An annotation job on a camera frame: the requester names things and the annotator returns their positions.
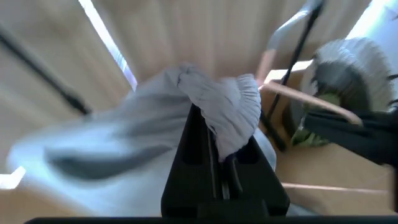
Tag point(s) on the green garment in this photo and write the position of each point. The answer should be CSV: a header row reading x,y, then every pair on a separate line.
x,y
308,140

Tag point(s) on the black clothes rack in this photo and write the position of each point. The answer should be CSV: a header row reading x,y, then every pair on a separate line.
x,y
298,53

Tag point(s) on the white laundry basket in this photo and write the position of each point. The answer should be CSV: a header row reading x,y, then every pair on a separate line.
x,y
351,62

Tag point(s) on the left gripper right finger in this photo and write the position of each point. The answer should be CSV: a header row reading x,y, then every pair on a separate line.
x,y
261,189

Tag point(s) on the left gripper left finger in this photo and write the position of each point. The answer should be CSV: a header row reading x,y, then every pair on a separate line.
x,y
186,189

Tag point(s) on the pale grey shorts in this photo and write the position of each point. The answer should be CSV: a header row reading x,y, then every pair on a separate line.
x,y
140,124

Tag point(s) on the pink clothes hanger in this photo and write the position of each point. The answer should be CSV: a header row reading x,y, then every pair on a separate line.
x,y
311,101

